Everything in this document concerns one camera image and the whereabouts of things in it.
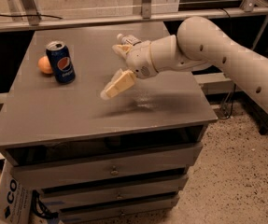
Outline grey wooden drawer cabinet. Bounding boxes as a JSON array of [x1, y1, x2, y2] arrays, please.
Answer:
[[0, 21, 219, 224]]

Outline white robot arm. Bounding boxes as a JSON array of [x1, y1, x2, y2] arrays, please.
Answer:
[[101, 17, 268, 114]]

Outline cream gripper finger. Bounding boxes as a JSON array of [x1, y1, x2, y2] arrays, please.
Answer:
[[112, 45, 132, 59], [100, 69, 136, 100]]

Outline metal frame rail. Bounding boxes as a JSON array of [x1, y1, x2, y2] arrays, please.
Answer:
[[0, 7, 268, 33]]

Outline middle grey drawer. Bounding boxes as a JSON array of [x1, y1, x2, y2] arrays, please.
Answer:
[[40, 173, 187, 212]]

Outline clear plastic water bottle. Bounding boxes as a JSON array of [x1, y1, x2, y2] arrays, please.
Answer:
[[117, 34, 141, 46]]

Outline blue pepsi can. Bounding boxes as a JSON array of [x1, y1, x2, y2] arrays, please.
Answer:
[[46, 41, 76, 84]]

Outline black power cable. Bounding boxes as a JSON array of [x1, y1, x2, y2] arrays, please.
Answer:
[[217, 7, 238, 121]]

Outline grey drawer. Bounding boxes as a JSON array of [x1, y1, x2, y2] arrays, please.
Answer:
[[11, 142, 202, 189], [59, 192, 179, 224], [40, 173, 187, 212]]

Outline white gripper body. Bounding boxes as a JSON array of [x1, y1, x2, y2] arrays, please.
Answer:
[[126, 41, 158, 79]]

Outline top grey drawer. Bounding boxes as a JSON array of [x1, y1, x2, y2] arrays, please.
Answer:
[[11, 142, 202, 189]]

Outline bottom grey drawer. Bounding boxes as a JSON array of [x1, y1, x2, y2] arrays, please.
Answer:
[[59, 192, 179, 224]]

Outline white cardboard box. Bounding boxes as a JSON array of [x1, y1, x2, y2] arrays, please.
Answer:
[[0, 161, 32, 224]]

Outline orange fruit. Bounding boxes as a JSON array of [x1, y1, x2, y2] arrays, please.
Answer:
[[37, 56, 52, 75]]

